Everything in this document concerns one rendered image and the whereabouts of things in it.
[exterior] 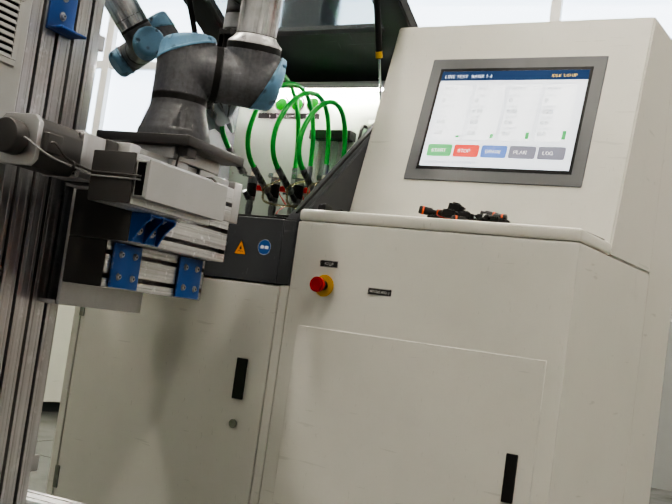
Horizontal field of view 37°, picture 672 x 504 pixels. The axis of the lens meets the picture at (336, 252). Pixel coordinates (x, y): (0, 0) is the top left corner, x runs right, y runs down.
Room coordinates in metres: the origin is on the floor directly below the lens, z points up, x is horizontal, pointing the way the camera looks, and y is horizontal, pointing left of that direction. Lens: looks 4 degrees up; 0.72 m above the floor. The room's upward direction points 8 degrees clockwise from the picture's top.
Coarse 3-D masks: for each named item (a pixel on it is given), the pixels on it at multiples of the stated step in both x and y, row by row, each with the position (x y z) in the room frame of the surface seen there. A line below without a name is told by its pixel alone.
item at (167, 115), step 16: (160, 96) 2.00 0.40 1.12; (176, 96) 1.99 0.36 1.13; (192, 96) 2.00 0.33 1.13; (160, 112) 1.99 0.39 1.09; (176, 112) 1.99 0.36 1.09; (192, 112) 2.00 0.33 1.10; (144, 128) 1.99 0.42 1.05; (160, 128) 1.98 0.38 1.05; (176, 128) 1.98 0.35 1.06; (192, 128) 1.99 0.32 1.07
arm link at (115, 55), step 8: (120, 48) 2.47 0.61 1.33; (112, 56) 2.46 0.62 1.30; (120, 56) 2.46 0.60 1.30; (112, 64) 2.50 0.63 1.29; (120, 64) 2.46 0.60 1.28; (128, 64) 2.47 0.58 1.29; (136, 64) 2.44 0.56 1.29; (144, 64) 2.45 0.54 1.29; (120, 72) 2.49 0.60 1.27; (128, 72) 2.48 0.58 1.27
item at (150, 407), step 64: (128, 320) 2.65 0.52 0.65; (192, 320) 2.54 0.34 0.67; (256, 320) 2.44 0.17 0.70; (128, 384) 2.64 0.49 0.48; (192, 384) 2.52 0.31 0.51; (256, 384) 2.42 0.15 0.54; (64, 448) 2.74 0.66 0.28; (128, 448) 2.62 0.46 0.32; (192, 448) 2.51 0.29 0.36; (256, 448) 2.41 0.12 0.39
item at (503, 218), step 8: (424, 208) 2.31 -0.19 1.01; (432, 208) 2.32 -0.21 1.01; (448, 208) 2.30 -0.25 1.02; (456, 208) 2.29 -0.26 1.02; (464, 208) 2.29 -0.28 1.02; (432, 216) 2.31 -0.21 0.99; (440, 216) 2.31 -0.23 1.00; (448, 216) 2.29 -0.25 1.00; (456, 216) 2.26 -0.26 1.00; (464, 216) 2.27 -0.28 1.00; (472, 216) 2.26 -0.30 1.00; (480, 216) 2.26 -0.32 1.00; (488, 216) 2.25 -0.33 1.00; (496, 216) 2.24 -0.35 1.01; (504, 216) 2.23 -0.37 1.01
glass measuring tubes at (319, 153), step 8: (320, 136) 2.98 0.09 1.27; (336, 136) 2.95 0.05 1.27; (352, 136) 2.94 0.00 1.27; (320, 144) 3.01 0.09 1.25; (336, 144) 2.96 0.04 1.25; (352, 144) 2.95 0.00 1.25; (320, 152) 3.01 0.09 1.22; (336, 152) 2.96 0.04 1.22; (320, 160) 2.98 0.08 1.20; (336, 160) 2.97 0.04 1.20; (320, 168) 2.98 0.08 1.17; (312, 176) 2.99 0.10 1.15
